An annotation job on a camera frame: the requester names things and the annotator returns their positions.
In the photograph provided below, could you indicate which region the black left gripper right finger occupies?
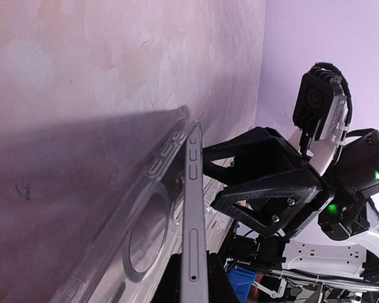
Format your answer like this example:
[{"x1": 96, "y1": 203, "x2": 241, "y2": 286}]
[{"x1": 207, "y1": 251, "x2": 239, "y2": 303}]

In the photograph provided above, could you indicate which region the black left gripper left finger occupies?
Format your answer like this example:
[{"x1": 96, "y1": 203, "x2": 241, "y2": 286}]
[{"x1": 151, "y1": 254, "x2": 181, "y2": 303}]

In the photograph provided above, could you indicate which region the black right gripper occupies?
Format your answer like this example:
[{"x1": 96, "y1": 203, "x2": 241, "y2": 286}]
[{"x1": 203, "y1": 127, "x2": 333, "y2": 240}]

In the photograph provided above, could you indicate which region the silver-edged black smartphone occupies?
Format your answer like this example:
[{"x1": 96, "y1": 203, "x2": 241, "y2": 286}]
[{"x1": 180, "y1": 123, "x2": 208, "y2": 302}]

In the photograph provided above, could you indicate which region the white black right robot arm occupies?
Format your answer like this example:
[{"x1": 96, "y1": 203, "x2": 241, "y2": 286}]
[{"x1": 203, "y1": 127, "x2": 379, "y2": 290}]

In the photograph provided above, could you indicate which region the blue plastic bin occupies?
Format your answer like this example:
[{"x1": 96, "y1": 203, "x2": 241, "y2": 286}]
[{"x1": 227, "y1": 266, "x2": 258, "y2": 302}]

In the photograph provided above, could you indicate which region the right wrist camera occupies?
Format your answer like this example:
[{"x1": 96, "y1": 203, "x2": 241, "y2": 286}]
[{"x1": 292, "y1": 62, "x2": 352, "y2": 141}]

